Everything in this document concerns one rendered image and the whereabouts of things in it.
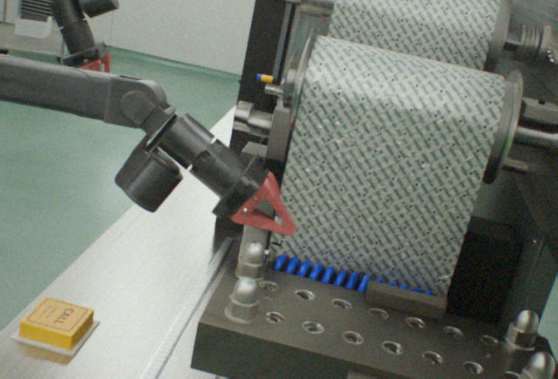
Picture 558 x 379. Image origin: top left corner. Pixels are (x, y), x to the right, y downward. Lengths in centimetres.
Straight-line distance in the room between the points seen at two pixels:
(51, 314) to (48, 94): 28
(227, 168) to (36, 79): 26
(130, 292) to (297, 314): 32
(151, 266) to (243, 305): 39
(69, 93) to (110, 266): 32
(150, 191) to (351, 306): 28
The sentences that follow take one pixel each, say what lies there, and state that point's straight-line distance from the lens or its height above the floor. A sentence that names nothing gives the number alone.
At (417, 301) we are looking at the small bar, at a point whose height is 105.
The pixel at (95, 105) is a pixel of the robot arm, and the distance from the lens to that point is 89.
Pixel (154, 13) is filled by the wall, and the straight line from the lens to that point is 679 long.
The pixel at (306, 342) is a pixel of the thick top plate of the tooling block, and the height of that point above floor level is 103.
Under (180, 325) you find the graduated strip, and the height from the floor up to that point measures 90.
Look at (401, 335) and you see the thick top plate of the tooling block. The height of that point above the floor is 103.
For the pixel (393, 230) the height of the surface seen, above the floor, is 110.
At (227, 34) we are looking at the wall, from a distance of 662.
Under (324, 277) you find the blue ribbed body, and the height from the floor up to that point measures 103.
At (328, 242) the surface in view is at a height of 107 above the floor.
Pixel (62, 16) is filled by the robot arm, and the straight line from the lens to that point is 146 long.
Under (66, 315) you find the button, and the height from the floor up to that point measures 92.
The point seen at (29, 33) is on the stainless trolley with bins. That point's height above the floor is 29.
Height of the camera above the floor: 144
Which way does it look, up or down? 19 degrees down
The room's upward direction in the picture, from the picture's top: 12 degrees clockwise
